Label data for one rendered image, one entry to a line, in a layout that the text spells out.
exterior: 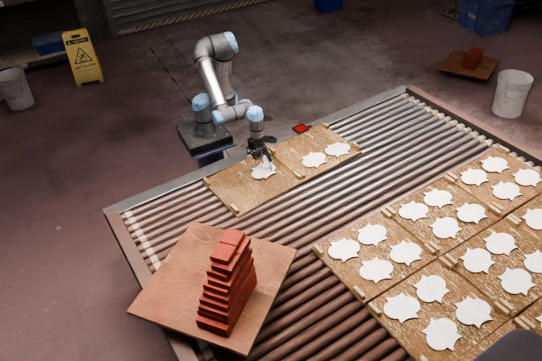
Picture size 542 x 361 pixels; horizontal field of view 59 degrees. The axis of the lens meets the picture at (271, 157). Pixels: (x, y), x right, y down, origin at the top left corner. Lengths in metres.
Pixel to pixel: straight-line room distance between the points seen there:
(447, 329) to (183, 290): 1.00
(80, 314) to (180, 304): 1.56
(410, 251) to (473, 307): 0.33
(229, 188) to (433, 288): 1.09
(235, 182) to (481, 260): 1.21
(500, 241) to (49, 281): 2.80
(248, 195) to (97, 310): 1.40
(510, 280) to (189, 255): 1.30
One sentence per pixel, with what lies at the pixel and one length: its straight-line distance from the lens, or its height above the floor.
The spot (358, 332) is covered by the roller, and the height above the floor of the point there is 0.92.
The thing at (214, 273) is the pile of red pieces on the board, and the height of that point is 1.28.
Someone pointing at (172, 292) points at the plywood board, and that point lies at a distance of 1.95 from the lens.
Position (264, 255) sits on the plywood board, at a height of 1.04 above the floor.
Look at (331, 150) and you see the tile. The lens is 2.68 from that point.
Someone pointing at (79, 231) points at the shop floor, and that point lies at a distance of 3.92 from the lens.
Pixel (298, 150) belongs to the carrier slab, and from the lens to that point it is 2.70.
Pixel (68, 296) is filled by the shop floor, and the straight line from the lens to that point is 3.53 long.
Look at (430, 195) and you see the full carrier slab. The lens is 2.46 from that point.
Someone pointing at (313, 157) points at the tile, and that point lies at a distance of 2.62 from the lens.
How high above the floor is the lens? 2.56
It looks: 38 degrees down
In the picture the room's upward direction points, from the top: 4 degrees counter-clockwise
